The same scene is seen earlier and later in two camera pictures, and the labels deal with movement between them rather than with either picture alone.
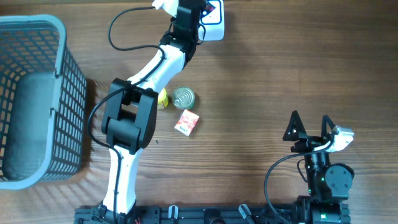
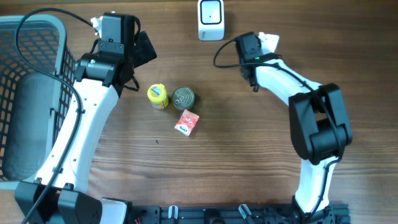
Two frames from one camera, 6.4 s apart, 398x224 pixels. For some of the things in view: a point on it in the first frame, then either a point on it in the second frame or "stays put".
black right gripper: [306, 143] -> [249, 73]
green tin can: [183, 98] stays put
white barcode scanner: [211, 27] stays put
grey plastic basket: [43, 102] stays put
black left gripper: [175, 19] -> [145, 51]
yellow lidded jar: [163, 99] stays put
